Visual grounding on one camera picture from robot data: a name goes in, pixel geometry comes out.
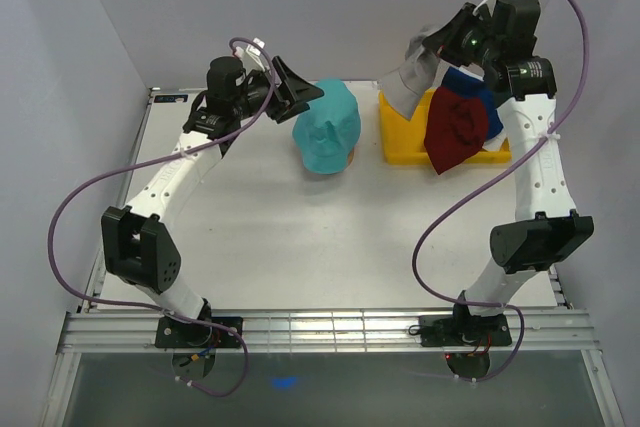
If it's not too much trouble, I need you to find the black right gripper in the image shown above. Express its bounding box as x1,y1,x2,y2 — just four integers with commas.
421,2,500,69

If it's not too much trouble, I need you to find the white bucket hat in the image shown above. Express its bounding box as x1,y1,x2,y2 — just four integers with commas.
483,131,506,152

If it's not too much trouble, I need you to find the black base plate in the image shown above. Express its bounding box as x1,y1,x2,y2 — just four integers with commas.
154,317,241,349
408,314,512,347

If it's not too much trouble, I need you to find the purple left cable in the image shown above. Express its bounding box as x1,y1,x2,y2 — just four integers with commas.
49,36,289,396

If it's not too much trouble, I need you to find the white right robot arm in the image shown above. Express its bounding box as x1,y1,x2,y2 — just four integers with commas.
422,0,594,344

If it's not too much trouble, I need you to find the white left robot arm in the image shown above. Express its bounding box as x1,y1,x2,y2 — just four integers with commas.
101,56,324,347

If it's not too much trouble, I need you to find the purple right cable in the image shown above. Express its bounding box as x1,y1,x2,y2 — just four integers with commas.
412,0,590,384

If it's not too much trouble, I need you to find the wooden hat stand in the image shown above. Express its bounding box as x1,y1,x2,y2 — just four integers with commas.
347,147,356,167

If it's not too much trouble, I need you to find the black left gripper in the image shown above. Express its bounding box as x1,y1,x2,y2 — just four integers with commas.
232,57,324,125

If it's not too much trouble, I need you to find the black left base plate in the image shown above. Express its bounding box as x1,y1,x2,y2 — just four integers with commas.
154,317,241,349

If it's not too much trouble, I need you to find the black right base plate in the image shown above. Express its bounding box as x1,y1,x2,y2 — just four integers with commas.
408,314,512,347

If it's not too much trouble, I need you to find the purple cable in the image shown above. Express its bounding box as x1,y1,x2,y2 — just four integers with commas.
412,0,590,384
49,36,289,396

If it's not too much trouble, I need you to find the blue label sticker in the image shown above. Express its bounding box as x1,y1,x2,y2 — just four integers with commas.
153,94,189,103

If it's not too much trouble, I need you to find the teal bucket hat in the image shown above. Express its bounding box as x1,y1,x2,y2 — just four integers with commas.
292,79,361,175

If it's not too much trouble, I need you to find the maroon bucket hat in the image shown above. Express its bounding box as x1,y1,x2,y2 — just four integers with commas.
423,87,489,175

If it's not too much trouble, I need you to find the grey bucket hat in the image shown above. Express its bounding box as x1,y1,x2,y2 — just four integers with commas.
378,24,442,120

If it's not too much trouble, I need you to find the aluminium frame rail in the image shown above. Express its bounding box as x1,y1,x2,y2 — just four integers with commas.
58,308,600,354

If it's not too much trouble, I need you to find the yellow plastic tray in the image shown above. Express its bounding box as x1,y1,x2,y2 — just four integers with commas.
377,87,512,166

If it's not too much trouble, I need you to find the blue bucket hat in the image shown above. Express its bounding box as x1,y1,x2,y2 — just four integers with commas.
441,67,503,142

